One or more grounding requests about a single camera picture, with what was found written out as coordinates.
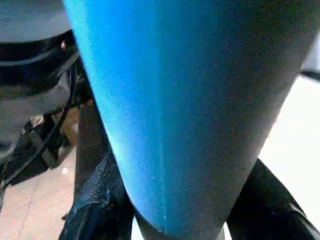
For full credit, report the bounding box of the white plastic table leg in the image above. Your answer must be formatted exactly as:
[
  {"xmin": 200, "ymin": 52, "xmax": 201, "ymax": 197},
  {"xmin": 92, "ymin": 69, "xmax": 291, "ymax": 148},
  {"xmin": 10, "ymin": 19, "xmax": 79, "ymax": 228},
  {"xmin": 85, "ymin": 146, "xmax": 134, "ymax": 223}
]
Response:
[{"xmin": 61, "ymin": 0, "xmax": 320, "ymax": 240}]

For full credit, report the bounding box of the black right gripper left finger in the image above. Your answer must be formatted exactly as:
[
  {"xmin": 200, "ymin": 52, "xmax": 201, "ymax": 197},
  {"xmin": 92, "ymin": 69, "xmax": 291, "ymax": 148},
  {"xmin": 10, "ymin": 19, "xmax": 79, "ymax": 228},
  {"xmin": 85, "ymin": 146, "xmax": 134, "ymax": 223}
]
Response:
[{"xmin": 58, "ymin": 150, "xmax": 137, "ymax": 240}]

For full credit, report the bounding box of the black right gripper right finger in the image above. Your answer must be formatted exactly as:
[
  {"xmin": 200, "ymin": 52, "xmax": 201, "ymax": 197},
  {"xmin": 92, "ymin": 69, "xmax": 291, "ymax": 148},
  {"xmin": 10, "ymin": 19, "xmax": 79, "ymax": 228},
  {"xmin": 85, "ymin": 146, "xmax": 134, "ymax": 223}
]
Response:
[{"xmin": 224, "ymin": 157, "xmax": 320, "ymax": 240}]

